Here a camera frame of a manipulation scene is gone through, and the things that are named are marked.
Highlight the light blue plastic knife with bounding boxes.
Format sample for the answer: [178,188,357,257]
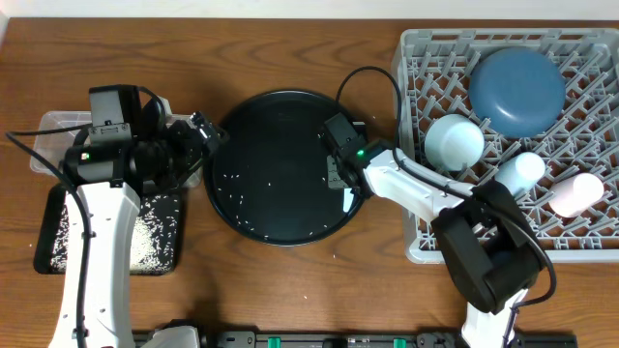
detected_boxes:
[342,188,355,213]

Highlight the round black serving tray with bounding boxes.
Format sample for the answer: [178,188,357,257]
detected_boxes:
[204,90,365,247]

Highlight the cooked white rice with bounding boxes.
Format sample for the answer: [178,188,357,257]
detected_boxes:
[49,191,179,275]

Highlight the light blue bowl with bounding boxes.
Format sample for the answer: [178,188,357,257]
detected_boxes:
[425,114,485,171]

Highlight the light blue cup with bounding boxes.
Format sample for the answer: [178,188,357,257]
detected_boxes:
[494,152,545,198]

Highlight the dark blue plate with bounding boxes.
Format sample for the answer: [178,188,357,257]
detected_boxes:
[468,47,566,138]

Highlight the pink cup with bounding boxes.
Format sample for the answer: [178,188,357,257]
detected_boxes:
[549,173,604,218]

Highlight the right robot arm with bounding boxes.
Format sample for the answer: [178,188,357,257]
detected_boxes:
[326,138,551,347]

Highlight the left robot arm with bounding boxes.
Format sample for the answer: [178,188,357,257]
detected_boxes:
[50,84,228,347]

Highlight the grey dishwasher rack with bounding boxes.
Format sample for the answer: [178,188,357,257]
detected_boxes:
[392,28,618,263]

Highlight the black rectangular tray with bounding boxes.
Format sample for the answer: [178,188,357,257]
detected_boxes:
[32,181,184,276]

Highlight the clear plastic bin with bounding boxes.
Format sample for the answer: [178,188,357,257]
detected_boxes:
[30,111,202,189]

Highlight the black mounting rail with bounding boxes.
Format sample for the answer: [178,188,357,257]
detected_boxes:
[133,331,578,348]

